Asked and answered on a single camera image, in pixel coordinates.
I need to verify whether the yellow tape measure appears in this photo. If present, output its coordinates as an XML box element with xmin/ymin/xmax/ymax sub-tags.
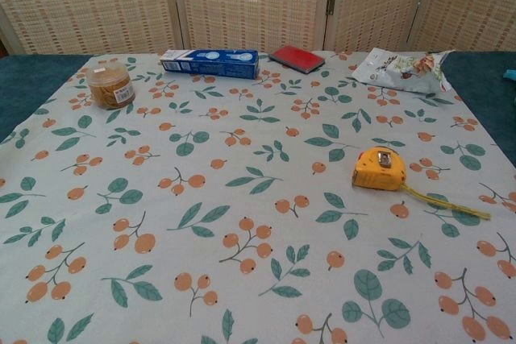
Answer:
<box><xmin>352</xmin><ymin>145</ymin><xmax>492</xmax><ymax>221</ymax></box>

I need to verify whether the woven folding screen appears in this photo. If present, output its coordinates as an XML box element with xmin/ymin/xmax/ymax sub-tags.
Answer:
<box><xmin>0</xmin><ymin>0</ymin><xmax>516</xmax><ymax>56</ymax></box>

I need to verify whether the floral tablecloth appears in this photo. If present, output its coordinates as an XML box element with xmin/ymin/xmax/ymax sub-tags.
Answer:
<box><xmin>0</xmin><ymin>52</ymin><xmax>516</xmax><ymax>344</ymax></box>

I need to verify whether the blue toothpaste box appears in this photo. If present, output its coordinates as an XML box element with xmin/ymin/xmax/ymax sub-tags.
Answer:
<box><xmin>160</xmin><ymin>48</ymin><xmax>261</xmax><ymax>80</ymax></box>

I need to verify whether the clear jar of rubber bands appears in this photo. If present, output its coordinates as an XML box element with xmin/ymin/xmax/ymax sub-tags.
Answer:
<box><xmin>86</xmin><ymin>64</ymin><xmax>136</xmax><ymax>110</ymax></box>

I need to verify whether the blue padded table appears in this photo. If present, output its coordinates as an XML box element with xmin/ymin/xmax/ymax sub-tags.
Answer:
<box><xmin>0</xmin><ymin>50</ymin><xmax>516</xmax><ymax>151</ymax></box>

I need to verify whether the white snack bag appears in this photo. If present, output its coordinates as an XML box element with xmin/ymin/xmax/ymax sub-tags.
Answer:
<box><xmin>351</xmin><ymin>47</ymin><xmax>456</xmax><ymax>95</ymax></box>

